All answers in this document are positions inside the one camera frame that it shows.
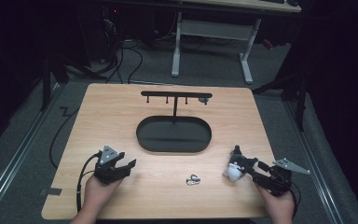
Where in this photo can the black metal stand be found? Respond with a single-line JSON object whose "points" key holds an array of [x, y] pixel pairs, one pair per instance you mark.
{"points": [[292, 90], [54, 74]]}

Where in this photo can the white-legged wooden desk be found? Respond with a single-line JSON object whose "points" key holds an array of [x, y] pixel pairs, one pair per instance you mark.
{"points": [[214, 29]]}

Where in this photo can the aluminium floor rail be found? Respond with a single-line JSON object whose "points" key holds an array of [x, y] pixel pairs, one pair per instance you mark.
{"points": [[18, 155], [315, 161]]}

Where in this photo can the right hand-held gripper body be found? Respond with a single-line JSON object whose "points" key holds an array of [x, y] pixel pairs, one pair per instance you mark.
{"points": [[276, 180]]}

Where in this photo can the small red object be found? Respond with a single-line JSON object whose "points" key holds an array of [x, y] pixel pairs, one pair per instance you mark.
{"points": [[267, 44]]}

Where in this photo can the person's left hand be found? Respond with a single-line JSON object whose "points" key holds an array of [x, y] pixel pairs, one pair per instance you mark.
{"points": [[98, 194]]}

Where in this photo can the black hook rack with tray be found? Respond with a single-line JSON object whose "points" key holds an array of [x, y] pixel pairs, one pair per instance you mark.
{"points": [[174, 134]]}

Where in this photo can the person's right hand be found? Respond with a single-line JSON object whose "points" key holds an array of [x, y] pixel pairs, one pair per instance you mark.
{"points": [[278, 205]]}

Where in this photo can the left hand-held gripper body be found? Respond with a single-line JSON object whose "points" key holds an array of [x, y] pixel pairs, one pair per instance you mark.
{"points": [[107, 169]]}

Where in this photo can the grey tape strip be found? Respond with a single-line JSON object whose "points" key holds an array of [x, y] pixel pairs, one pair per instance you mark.
{"points": [[51, 191]]}

